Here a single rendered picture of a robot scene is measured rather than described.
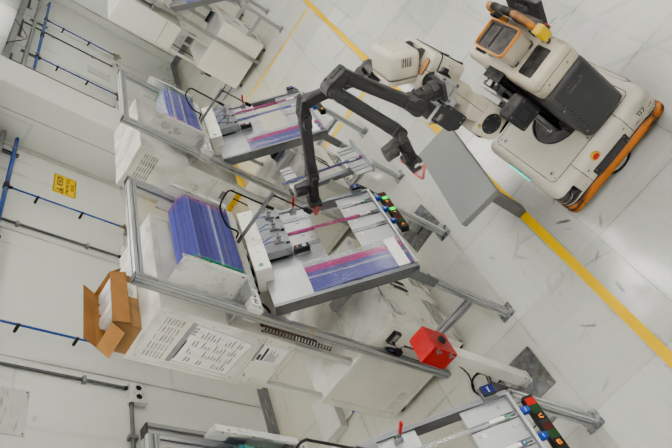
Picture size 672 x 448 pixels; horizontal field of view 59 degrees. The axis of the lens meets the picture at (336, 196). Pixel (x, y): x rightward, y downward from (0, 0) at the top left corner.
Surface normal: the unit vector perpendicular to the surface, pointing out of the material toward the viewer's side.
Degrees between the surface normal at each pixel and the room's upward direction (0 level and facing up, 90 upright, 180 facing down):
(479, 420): 47
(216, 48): 90
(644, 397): 0
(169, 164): 90
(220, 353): 93
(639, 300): 0
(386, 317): 0
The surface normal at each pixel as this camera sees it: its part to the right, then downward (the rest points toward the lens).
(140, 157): 0.32, 0.53
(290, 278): -0.07, -0.81
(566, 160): -0.75, -0.36
